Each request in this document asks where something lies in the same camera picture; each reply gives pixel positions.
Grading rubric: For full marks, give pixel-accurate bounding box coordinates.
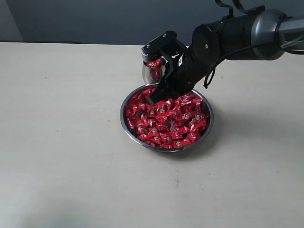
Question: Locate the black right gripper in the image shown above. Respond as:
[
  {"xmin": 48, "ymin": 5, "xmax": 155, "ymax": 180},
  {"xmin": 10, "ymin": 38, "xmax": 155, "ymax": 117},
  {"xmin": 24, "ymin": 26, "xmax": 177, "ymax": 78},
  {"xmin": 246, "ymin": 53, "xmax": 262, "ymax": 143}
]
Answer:
[{"xmin": 147, "ymin": 46, "xmax": 221, "ymax": 105}]

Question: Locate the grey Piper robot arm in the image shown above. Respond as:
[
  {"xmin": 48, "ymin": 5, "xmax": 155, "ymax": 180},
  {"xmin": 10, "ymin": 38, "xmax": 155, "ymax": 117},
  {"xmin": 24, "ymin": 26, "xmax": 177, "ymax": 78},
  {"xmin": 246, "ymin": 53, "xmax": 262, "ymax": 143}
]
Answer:
[{"xmin": 142, "ymin": 9, "xmax": 304, "ymax": 104}]

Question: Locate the stainless steel cup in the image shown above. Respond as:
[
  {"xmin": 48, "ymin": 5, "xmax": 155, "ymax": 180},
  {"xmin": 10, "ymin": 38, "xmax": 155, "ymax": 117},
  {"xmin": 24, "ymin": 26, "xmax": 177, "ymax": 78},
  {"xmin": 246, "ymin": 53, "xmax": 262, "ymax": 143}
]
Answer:
[{"xmin": 142, "ymin": 57, "xmax": 166, "ymax": 84}]

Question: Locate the red snack packet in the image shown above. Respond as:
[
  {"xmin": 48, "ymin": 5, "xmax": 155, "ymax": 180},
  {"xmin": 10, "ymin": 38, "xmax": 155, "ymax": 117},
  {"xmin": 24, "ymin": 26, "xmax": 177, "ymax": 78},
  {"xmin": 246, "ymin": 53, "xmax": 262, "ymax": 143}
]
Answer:
[{"xmin": 145, "ymin": 58, "xmax": 165, "ymax": 69}]

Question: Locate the metal bowl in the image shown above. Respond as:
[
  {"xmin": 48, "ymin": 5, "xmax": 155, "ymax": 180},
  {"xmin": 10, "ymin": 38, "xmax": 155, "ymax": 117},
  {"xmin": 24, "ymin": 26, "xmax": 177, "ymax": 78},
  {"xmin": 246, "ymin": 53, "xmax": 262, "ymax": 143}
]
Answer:
[{"xmin": 120, "ymin": 84, "xmax": 214, "ymax": 152}]

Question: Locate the red wrapped candy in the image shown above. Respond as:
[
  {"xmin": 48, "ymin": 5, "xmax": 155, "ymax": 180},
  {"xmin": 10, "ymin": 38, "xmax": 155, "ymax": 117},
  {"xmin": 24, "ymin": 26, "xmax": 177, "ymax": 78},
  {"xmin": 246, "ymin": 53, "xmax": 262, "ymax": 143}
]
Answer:
[
  {"xmin": 160, "ymin": 133, "xmax": 173, "ymax": 145},
  {"xmin": 173, "ymin": 140, "xmax": 184, "ymax": 148},
  {"xmin": 150, "ymin": 136, "xmax": 163, "ymax": 145},
  {"xmin": 187, "ymin": 132, "xmax": 201, "ymax": 143},
  {"xmin": 137, "ymin": 133, "xmax": 151, "ymax": 142}
]

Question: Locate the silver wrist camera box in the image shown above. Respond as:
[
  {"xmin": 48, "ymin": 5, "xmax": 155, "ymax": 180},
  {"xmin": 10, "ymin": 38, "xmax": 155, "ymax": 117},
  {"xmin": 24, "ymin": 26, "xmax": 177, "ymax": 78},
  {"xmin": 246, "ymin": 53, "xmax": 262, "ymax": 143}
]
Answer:
[{"xmin": 141, "ymin": 30, "xmax": 187, "ymax": 63}]

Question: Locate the black cable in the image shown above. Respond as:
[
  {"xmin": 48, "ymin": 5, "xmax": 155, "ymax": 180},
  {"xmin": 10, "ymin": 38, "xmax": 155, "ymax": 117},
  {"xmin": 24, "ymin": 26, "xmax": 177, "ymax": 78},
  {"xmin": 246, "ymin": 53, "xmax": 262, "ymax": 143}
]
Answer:
[{"xmin": 203, "ymin": 45, "xmax": 262, "ymax": 90}]

